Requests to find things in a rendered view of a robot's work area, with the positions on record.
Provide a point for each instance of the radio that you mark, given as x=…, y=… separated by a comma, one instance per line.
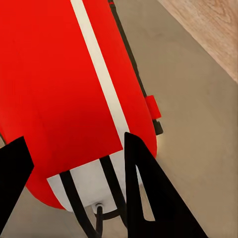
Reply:
x=69, y=84

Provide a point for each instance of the coffee table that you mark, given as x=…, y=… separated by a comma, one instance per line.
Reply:
x=198, y=150

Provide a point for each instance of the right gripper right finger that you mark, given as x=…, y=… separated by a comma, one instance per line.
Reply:
x=173, y=219

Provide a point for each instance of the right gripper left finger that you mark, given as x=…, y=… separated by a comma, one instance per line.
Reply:
x=16, y=166

